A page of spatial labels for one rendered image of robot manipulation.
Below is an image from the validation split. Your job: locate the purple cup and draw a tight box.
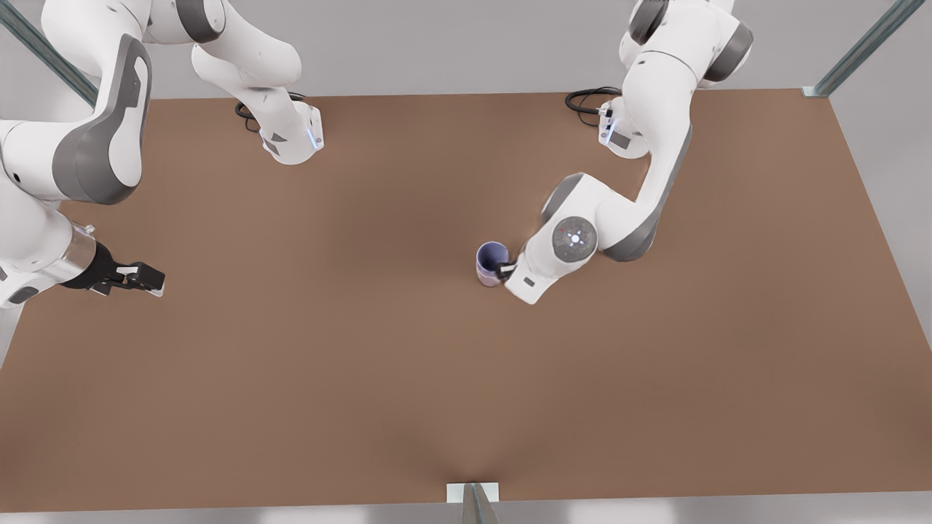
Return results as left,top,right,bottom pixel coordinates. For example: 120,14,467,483
475,241,511,288

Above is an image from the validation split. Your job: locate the black cable loop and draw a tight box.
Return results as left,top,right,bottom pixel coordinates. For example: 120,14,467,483
565,86,624,127
234,92,307,134

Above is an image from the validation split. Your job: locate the silver frame post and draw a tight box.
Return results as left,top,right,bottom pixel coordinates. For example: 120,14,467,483
446,481,502,524
802,0,927,99
0,0,100,108

